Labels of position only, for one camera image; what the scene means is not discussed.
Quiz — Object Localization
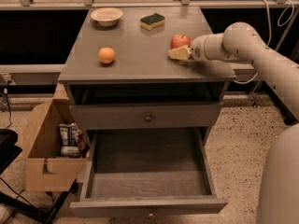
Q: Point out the white bowl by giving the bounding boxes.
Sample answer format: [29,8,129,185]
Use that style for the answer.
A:
[91,7,123,27]

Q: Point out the grey drawer cabinet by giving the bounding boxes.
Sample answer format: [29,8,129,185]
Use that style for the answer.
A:
[59,7,235,136]

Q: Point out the red apple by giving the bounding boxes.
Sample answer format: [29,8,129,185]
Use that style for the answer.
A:
[170,34,192,49]

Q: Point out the metal railing frame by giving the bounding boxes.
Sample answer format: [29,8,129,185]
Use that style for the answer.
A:
[0,0,298,84]

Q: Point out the open grey lower drawer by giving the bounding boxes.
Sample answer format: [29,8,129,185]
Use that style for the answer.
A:
[70,128,228,217]

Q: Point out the green yellow sponge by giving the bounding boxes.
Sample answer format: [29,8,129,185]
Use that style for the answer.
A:
[140,13,165,31]

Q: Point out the black stand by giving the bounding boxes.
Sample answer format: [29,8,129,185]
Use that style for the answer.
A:
[0,129,75,224]

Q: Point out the snack packets in box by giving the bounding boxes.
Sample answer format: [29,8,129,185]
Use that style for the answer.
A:
[59,123,88,158]

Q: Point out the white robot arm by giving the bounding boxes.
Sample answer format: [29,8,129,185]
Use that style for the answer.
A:
[168,22,299,224]

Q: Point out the closed grey drawer with knob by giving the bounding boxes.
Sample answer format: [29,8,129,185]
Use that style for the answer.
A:
[70,103,221,130]

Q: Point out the cardboard box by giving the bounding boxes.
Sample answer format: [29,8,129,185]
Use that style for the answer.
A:
[21,97,90,193]

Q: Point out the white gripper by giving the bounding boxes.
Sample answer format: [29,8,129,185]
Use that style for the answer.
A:
[168,35,207,62]

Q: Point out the orange fruit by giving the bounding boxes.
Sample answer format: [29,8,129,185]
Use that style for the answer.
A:
[98,47,116,64]

